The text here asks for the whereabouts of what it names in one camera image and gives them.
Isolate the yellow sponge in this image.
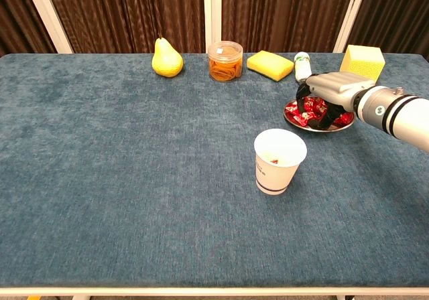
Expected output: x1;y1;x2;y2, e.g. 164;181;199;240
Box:
246;50;295;82

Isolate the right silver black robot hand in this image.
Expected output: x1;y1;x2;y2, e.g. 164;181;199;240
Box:
295;71;376;131

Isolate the yellow cube box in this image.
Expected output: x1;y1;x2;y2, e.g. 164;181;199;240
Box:
339;44;386;82

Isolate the clear jar of rubber bands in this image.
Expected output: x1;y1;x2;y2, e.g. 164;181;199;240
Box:
207;41;244;83

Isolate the small white bottle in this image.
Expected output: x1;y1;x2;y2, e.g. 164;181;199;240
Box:
294;51;313;82

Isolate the round metal plate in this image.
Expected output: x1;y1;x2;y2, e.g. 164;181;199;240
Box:
283;98;356;133

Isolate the blue tablecloth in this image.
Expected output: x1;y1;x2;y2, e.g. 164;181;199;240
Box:
0;52;429;289

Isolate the white partition frame post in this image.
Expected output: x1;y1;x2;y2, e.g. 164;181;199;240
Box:
22;0;74;54
214;0;223;54
203;0;213;54
333;0;371;54

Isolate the small white bowl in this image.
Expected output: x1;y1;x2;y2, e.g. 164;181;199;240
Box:
253;128;308;196

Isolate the yellow pear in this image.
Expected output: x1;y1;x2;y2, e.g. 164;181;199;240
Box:
151;37;184;78

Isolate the brown pleated curtain panel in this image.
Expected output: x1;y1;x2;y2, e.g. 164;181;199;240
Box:
43;0;205;54
0;0;56;57
348;0;429;62
221;0;359;54

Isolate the white table frame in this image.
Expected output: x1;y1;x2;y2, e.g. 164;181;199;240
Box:
0;286;429;300

